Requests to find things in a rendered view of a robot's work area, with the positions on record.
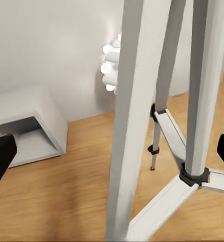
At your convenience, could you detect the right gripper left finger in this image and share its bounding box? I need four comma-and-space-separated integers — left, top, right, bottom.
0, 134, 17, 180

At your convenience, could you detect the camera tripod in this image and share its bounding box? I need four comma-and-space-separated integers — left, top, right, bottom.
105, 0, 224, 242

